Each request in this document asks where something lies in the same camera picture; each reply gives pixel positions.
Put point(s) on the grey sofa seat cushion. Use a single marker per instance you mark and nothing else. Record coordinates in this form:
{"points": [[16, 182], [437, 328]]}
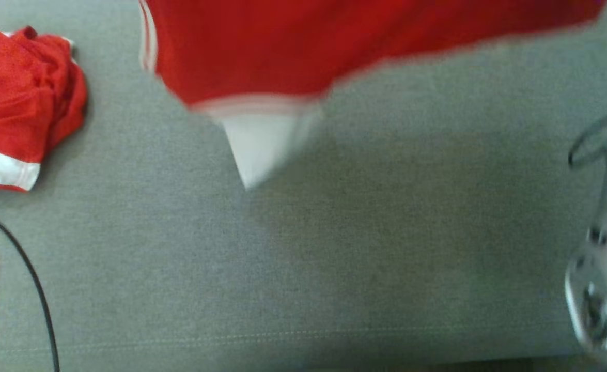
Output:
{"points": [[303, 258]]}

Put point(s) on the red garment with white band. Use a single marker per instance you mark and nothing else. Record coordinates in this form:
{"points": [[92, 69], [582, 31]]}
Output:
{"points": [[24, 93]]}

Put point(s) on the red garment with white stripes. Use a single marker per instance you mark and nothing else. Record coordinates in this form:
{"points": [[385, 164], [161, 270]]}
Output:
{"points": [[282, 46]]}

